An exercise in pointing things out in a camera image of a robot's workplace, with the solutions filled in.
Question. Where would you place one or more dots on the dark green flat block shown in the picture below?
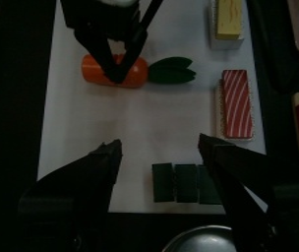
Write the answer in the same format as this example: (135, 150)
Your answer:
(186, 183)
(206, 192)
(163, 183)

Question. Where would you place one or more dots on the white cutting board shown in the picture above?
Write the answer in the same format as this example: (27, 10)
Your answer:
(157, 114)

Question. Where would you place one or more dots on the yellow egg toy sushi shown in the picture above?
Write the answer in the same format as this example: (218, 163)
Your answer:
(229, 19)

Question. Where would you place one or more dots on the red striped salmon toy sushi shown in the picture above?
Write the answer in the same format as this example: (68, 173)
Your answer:
(237, 105)

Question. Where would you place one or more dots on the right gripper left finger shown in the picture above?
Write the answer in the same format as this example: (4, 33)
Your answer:
(78, 197)

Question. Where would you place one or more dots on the orange toy carrot green leaves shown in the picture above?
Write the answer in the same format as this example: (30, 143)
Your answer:
(139, 77)

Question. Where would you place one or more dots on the small metal bowl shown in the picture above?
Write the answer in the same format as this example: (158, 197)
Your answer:
(201, 241)

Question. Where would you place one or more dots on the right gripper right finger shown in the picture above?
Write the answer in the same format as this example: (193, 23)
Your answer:
(262, 197)

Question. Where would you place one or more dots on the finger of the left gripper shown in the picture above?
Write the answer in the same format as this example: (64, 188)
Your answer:
(102, 52)
(139, 32)

